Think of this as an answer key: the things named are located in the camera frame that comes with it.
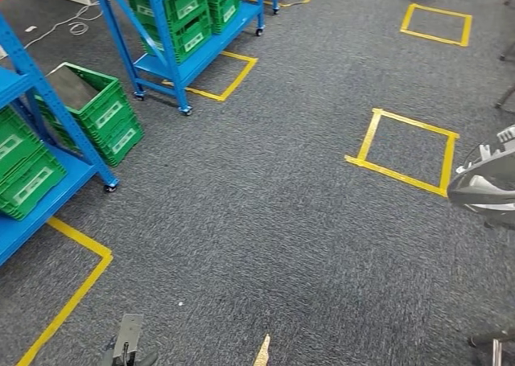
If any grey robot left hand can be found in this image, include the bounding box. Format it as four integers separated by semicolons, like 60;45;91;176
100;347;160;366

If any silver wheel hubcap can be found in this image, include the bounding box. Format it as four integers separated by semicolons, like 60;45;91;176
447;125;515;228

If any tan speckled strip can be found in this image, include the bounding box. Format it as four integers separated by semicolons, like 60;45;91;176
252;334;271;366

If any white floor cable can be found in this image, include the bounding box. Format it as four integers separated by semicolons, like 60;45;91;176
0;0;106;58

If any dark metal table frame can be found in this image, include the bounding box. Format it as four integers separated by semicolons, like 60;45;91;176
495;38;515;110

